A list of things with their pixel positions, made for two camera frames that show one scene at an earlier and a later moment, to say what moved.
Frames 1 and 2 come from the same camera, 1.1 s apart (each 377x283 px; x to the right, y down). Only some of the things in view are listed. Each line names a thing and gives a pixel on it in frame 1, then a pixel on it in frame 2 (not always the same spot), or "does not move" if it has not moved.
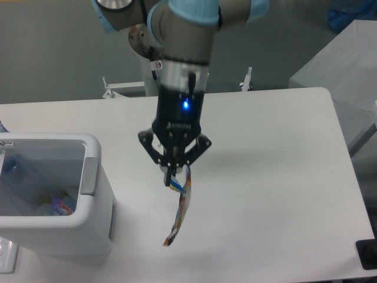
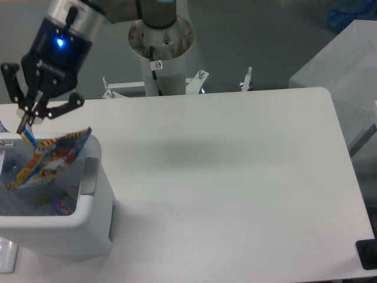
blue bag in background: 343,12 does not move
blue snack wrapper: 185,193 to 49,156
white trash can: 57,194 does not move
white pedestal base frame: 113,88 does not move
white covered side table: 346,66 does not move
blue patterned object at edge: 3,128 does not move
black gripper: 178,117 to 53,62
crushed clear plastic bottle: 32,179 to 47,197
